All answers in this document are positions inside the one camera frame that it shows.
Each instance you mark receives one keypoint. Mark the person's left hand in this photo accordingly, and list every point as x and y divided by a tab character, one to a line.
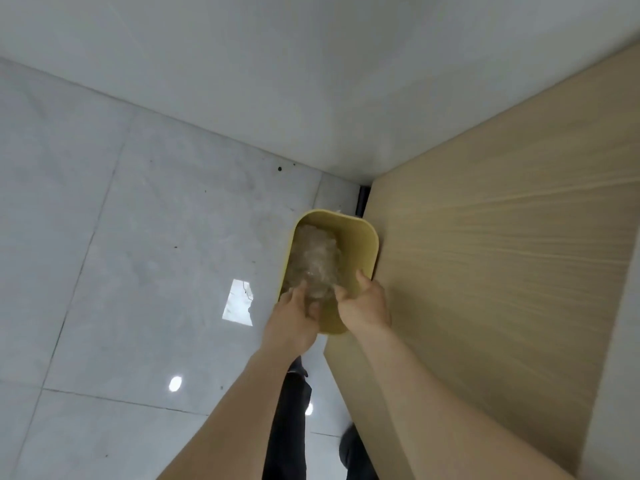
289	327

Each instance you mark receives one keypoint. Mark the person's right hand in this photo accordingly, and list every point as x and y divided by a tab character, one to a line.
367	309

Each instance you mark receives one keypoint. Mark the person's left thumb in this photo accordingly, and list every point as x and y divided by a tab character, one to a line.
297	293

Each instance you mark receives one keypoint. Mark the person's right thumb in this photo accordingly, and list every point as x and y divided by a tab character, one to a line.
363	281

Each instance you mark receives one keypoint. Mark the clear plastic bag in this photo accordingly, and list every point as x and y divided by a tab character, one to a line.
315	262

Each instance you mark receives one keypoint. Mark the person's right forearm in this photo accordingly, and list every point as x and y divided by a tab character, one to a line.
430	414

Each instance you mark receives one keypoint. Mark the person's left forearm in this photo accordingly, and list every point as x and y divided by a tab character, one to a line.
235	414

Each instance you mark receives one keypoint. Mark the yellow plastic waste bin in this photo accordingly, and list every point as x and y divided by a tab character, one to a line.
357	239

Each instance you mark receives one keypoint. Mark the black furniture leg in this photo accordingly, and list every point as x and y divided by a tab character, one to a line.
363	200

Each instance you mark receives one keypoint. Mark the dark trousers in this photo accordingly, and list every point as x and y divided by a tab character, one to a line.
287	424

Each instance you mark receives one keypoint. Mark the light wooden cabinet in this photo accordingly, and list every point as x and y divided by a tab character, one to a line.
500	254

